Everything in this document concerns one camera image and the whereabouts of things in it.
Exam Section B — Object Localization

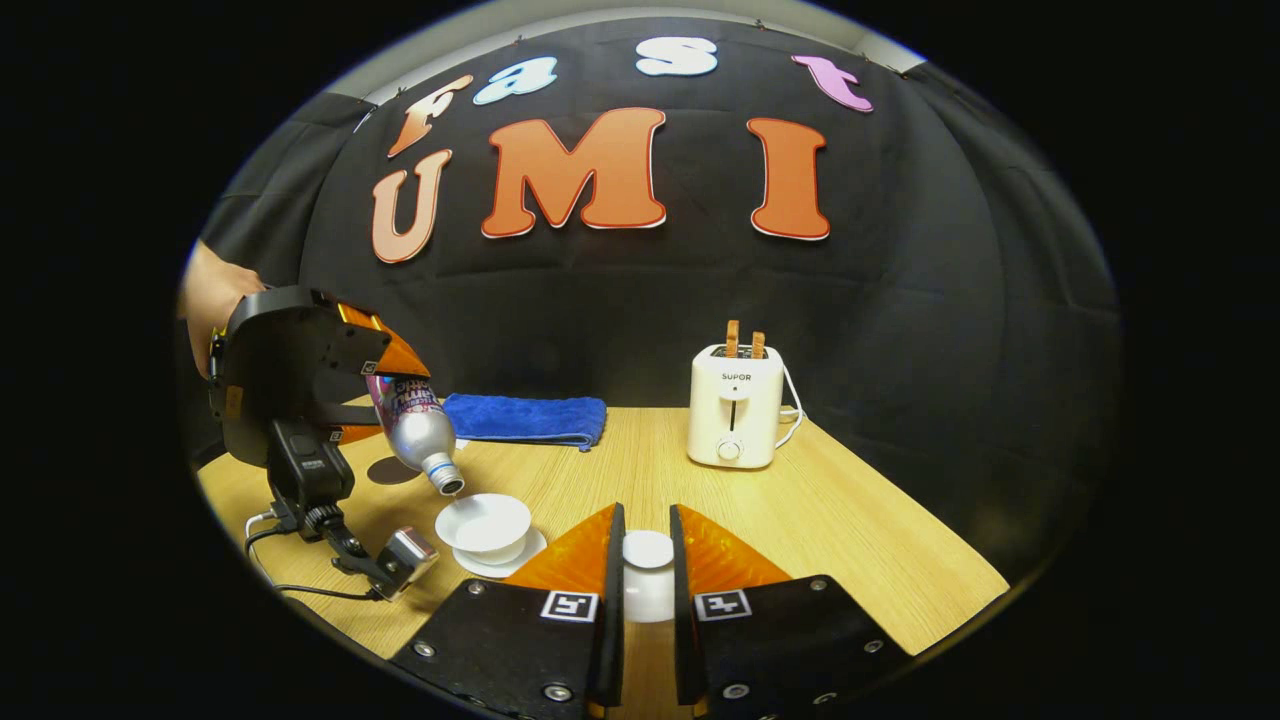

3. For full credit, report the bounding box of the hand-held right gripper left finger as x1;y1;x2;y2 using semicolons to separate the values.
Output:
388;502;628;719

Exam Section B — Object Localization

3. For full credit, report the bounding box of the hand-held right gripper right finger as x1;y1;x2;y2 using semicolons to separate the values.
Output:
670;503;914;718

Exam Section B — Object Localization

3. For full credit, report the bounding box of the silver water bottle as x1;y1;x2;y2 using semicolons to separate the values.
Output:
365;372;467;498

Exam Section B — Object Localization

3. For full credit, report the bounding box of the white teacup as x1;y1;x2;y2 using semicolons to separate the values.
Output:
435;493;533;567

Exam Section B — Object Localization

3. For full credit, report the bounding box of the white saucer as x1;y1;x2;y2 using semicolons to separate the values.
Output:
452;528;549;579

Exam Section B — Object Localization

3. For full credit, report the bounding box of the blue folded towel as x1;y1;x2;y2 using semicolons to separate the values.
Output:
442;393;608;451

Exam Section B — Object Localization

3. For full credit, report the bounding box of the white toaster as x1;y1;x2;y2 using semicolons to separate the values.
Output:
688;343;786;470

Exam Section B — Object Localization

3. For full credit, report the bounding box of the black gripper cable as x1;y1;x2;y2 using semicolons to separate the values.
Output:
245;518;387;603

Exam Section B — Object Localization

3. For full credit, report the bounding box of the white toaster cable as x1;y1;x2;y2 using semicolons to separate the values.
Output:
778;365;807;451

